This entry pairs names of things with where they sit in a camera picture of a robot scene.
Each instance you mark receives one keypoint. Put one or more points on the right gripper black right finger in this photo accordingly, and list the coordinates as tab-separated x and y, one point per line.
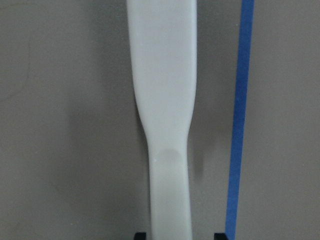
220	236

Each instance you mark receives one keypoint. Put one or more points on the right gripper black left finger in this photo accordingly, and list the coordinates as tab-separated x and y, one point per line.
140	236

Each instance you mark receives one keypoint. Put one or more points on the beige hand brush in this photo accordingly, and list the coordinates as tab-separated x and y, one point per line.
163	48

